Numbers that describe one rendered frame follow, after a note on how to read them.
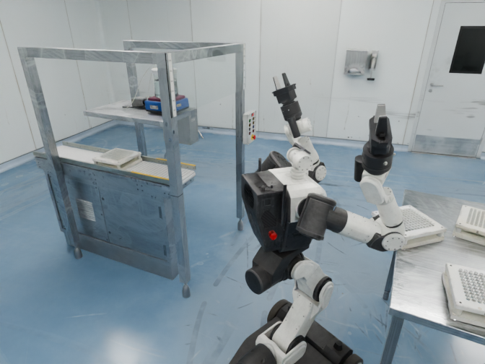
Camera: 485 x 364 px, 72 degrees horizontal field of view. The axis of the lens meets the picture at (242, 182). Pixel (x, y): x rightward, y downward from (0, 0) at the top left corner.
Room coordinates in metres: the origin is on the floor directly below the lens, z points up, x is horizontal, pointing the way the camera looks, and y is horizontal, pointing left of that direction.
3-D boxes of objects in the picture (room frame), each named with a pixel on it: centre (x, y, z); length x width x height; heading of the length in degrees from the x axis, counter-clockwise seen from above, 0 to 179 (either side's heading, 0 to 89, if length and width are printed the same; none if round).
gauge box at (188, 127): (2.22, 0.42, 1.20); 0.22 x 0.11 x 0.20; 66
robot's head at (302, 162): (1.23, -0.23, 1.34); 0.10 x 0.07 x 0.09; 17
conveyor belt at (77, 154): (2.34, 1.00, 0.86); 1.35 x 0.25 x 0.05; 66
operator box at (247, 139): (2.80, -0.06, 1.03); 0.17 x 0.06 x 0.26; 156
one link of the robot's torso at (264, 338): (1.24, -0.21, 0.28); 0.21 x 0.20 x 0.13; 130
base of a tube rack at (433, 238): (1.42, -0.83, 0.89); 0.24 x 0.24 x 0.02; 17
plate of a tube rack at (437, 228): (1.42, -0.83, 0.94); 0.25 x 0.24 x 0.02; 107
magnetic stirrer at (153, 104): (2.14, 0.48, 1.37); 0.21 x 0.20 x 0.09; 156
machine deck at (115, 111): (2.17, 0.66, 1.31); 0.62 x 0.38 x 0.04; 66
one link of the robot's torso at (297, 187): (1.22, -0.17, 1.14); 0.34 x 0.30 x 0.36; 17
